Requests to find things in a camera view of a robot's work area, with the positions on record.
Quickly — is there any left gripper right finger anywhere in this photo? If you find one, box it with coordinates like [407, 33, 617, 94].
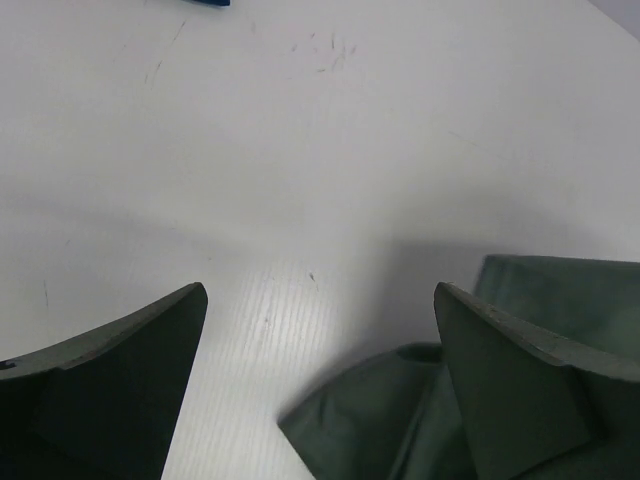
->
[434, 283, 639, 479]

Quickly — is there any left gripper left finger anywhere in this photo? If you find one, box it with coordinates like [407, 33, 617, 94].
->
[1, 283, 208, 479]

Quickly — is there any dark grey t-shirt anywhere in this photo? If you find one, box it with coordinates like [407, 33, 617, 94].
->
[278, 255, 639, 479]

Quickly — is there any folded blue t-shirt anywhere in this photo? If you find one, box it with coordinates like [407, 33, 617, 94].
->
[185, 0, 232, 8]

